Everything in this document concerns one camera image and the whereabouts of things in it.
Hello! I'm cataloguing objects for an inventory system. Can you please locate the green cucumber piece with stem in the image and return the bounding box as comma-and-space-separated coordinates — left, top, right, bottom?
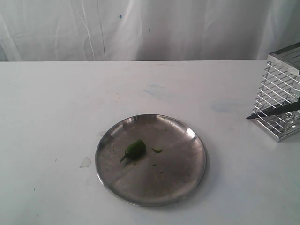
120, 139, 146, 163

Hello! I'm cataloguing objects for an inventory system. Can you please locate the black handled knife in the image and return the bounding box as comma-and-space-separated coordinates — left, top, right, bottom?
245, 67, 300, 120

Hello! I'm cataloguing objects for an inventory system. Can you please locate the green cucumber slice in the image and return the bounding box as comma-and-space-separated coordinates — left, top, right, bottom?
152, 148, 163, 153

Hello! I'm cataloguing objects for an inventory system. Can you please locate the round steel plate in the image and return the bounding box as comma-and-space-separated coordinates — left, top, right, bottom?
95, 114, 207, 207

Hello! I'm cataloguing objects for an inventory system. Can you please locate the clear tape piece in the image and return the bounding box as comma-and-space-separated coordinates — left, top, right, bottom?
79, 157, 92, 169

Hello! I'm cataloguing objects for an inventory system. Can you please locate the white backdrop curtain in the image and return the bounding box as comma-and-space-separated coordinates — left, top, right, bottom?
0, 0, 300, 61

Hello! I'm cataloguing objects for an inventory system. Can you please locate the metal wire rack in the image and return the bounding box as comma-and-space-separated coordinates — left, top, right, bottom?
248, 43, 300, 142

